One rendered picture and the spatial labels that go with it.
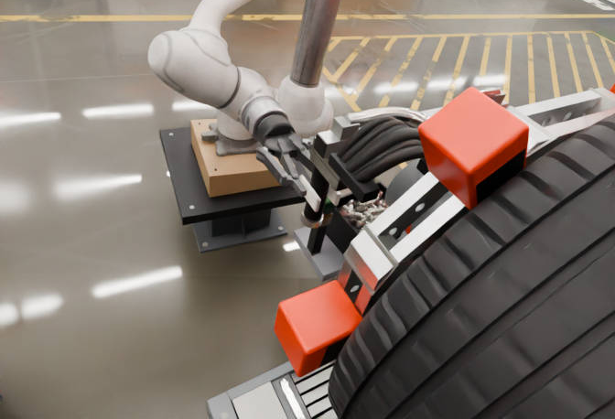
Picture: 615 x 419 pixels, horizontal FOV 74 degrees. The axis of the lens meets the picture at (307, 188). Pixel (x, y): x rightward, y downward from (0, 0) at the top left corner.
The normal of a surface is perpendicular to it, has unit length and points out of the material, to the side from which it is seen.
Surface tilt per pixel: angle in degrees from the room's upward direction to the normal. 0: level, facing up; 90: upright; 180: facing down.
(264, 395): 0
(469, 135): 35
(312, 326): 0
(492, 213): 41
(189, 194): 0
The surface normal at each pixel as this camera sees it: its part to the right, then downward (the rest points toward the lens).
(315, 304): 0.15, -0.72
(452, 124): -0.37, -0.46
